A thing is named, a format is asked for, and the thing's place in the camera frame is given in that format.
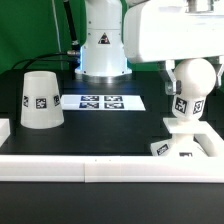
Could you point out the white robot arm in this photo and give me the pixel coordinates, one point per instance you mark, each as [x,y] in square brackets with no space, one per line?
[102,54]

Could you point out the white left fence rail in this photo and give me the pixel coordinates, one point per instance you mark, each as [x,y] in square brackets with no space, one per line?
[4,130]

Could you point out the white lamp shade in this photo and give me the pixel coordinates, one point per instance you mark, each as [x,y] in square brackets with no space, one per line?
[41,107]

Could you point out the white lamp base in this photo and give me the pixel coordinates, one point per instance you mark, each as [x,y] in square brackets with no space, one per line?
[181,143]

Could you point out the white right fence rail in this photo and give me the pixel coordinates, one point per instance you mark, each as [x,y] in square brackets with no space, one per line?
[211,142]

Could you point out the white lamp bulb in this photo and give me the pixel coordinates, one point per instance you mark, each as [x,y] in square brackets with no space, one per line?
[197,77]

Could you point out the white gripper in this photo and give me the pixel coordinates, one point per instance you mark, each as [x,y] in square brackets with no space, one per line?
[164,30]

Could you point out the white fence rail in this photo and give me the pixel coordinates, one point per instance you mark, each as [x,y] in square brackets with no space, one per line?
[211,142]
[89,169]
[4,130]

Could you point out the white marker sheet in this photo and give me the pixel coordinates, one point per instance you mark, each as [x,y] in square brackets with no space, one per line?
[102,102]

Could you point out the white front fence rail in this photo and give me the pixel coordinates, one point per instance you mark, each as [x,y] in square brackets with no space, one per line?
[89,169]

